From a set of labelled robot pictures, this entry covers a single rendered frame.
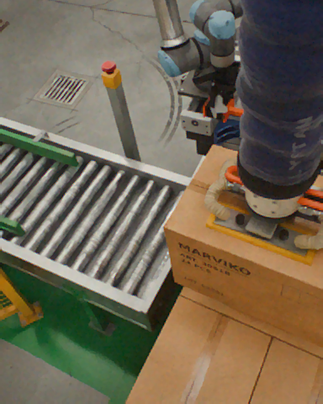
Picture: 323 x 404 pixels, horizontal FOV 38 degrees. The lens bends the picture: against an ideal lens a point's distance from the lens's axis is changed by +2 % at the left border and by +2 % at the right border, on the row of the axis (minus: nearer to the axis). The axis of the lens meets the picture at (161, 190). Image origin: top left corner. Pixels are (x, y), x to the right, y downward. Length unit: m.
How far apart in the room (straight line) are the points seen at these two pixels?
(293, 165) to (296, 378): 0.91
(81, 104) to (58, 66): 0.55
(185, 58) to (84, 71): 2.21
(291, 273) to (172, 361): 0.68
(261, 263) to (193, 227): 0.24
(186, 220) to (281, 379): 0.70
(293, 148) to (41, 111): 2.81
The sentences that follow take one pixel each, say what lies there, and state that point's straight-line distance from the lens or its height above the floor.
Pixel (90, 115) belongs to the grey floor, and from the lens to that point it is 3.60.
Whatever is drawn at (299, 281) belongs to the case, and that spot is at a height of 1.07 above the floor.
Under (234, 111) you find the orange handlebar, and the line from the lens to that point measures 1.68.
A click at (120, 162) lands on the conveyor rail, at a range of 2.41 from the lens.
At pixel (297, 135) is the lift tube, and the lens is 1.17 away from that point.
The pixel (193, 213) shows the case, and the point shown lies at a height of 1.08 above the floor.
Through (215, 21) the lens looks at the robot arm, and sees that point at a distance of 1.47.
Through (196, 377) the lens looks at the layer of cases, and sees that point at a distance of 1.90.
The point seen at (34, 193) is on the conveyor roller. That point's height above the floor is 0.55.
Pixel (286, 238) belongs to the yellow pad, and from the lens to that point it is 1.48.
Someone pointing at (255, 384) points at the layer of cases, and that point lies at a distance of 1.91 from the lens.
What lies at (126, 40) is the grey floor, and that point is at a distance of 4.23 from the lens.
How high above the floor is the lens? 2.37
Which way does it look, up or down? 52 degrees down
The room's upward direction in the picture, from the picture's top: 12 degrees counter-clockwise
